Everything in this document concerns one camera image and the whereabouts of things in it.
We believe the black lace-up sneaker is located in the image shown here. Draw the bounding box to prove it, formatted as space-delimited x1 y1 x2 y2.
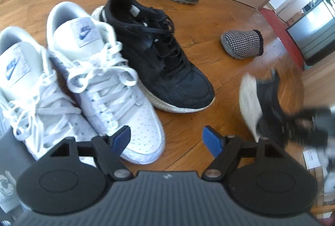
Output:
239 69 301 148
91 0 215 113

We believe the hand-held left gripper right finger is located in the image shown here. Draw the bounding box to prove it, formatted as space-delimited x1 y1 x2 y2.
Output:
201 125 286 181

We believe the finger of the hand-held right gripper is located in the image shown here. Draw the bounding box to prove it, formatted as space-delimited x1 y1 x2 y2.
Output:
286 109 314 144

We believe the red floor strip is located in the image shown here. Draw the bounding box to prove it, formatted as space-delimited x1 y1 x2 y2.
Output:
258 7 305 67

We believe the white paper sheet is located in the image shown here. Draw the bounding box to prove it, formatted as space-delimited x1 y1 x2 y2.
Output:
302 150 327 170

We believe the grey cabinet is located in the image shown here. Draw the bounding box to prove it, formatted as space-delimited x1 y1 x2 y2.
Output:
286 0 335 66

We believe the white lace-up sneaker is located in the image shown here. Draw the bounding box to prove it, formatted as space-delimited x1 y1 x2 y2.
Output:
46 1 166 165
0 26 101 164

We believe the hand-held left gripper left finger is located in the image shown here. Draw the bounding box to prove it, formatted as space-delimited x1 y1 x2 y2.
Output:
49 125 133 181

